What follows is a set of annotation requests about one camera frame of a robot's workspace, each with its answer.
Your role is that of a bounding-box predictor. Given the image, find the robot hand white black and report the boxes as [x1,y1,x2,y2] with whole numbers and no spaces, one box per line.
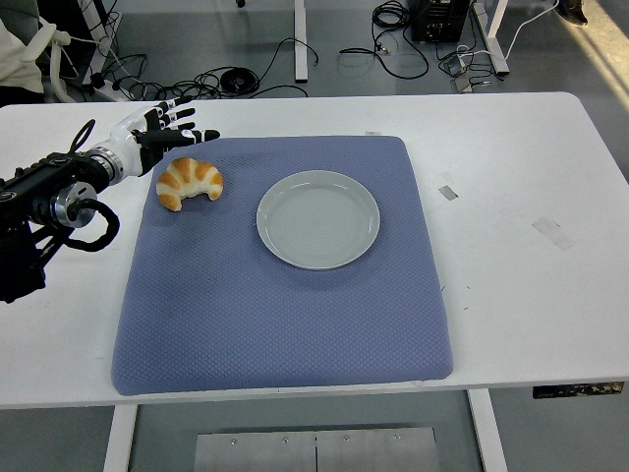
[92,95,221,179]

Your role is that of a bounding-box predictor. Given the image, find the croissant bread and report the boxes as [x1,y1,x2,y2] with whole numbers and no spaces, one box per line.
[155,155,225,213]

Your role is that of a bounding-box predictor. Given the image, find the grey round plate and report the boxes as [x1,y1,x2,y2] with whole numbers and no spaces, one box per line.
[256,169,382,271]

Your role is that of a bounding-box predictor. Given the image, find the white power strip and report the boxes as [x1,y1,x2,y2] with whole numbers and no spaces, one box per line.
[90,73,125,102]

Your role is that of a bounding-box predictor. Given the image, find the white chair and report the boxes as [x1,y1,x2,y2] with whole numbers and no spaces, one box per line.
[19,19,81,104]

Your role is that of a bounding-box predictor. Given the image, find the white cloth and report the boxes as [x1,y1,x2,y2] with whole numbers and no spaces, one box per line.
[0,17,48,94]

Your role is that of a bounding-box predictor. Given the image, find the white background desk leg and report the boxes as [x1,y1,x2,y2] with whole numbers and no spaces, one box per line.
[293,0,310,83]
[470,0,512,76]

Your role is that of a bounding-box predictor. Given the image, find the blue quilted mat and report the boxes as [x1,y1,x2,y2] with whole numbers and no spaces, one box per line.
[111,135,454,397]

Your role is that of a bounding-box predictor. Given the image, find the white table leg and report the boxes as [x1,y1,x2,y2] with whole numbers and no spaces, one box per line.
[466,390,510,472]
[101,403,140,472]

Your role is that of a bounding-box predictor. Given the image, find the grey power adapter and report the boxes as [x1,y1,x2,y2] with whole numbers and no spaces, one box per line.
[439,53,473,78]

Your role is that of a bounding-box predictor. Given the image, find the black equipment box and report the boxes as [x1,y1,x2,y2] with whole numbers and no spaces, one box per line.
[410,0,474,43]

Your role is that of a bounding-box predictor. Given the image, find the long pale tape strip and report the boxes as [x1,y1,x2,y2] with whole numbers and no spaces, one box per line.
[531,215,577,252]

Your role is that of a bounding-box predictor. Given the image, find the person's foot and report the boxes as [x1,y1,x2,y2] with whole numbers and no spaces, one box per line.
[557,0,591,27]

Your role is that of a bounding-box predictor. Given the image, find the black control box under table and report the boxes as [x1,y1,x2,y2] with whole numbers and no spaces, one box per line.
[532,381,626,400]

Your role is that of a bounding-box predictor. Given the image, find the black cable coil pile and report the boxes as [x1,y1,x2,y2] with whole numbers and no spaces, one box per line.
[194,66,311,99]

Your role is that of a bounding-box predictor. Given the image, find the thin black floor cable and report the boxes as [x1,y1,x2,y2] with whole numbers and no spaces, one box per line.
[259,37,320,86]

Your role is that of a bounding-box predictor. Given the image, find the black coiled cable bundle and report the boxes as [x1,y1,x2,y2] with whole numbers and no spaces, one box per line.
[372,0,410,31]

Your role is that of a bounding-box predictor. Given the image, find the black floor cable loop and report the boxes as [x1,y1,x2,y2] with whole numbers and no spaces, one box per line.
[338,44,431,81]

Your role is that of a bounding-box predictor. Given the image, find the white cable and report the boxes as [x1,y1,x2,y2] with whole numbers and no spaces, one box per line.
[503,0,562,58]

